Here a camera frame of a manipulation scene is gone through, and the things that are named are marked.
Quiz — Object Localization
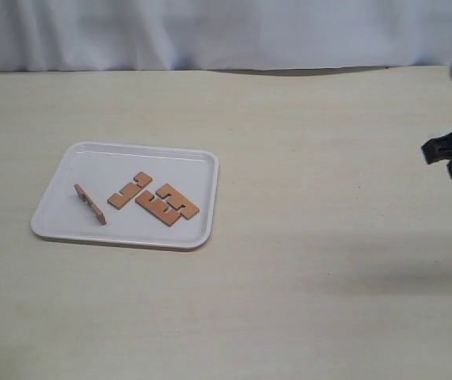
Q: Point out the white rectangular plastic tray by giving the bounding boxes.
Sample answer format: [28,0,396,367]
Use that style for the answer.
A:
[31,142,219,250]

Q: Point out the notched wooden piece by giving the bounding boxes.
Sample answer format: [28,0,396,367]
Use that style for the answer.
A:
[135,191,181,227]
[107,172,153,210]
[74,184,107,226]
[156,184,199,220]

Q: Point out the white fabric backdrop curtain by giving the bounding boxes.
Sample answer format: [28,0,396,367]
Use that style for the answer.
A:
[0,1,452,71]

